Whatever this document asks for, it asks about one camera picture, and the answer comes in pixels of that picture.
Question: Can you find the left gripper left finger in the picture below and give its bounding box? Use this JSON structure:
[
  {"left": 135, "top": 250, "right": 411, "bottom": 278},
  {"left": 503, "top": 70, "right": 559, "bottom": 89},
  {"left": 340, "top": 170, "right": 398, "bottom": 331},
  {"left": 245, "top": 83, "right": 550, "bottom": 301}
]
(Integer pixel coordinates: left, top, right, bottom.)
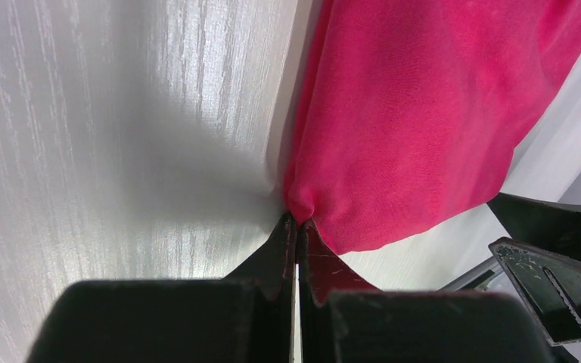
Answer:
[{"left": 28, "top": 214, "right": 297, "bottom": 362}]

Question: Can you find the pink t-shirt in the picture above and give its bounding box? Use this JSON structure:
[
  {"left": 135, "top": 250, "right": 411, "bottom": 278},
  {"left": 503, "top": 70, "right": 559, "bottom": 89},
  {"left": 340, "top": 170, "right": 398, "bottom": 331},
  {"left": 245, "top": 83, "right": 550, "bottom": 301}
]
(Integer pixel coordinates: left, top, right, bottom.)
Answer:
[{"left": 284, "top": 1, "right": 581, "bottom": 254}]

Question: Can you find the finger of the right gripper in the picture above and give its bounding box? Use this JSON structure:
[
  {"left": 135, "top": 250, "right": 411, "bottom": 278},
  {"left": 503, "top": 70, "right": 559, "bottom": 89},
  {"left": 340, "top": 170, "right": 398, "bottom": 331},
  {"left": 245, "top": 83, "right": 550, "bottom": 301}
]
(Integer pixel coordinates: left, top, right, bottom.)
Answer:
[
  {"left": 489, "top": 237, "right": 581, "bottom": 346},
  {"left": 487, "top": 193, "right": 581, "bottom": 262}
]

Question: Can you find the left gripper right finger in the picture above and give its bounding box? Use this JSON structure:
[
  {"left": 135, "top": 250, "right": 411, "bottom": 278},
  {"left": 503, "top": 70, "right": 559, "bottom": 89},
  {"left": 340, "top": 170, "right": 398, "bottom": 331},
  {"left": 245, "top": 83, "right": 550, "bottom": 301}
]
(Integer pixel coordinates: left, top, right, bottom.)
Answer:
[{"left": 297, "top": 222, "right": 553, "bottom": 362}]

